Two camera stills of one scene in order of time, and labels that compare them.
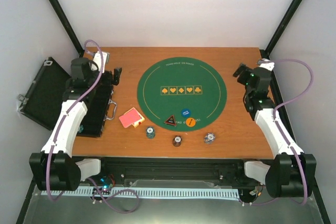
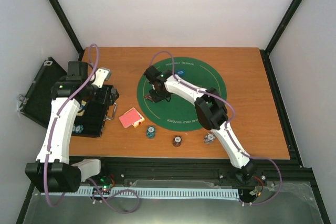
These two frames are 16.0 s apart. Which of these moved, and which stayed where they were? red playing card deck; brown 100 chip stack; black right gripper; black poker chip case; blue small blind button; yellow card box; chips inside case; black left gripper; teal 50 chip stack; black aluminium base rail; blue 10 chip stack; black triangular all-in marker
Moved: black right gripper; black triangular all-in marker; blue small blind button; black left gripper
Stayed: red playing card deck; yellow card box; blue 10 chip stack; teal 50 chip stack; black poker chip case; brown 100 chip stack; black aluminium base rail; chips inside case
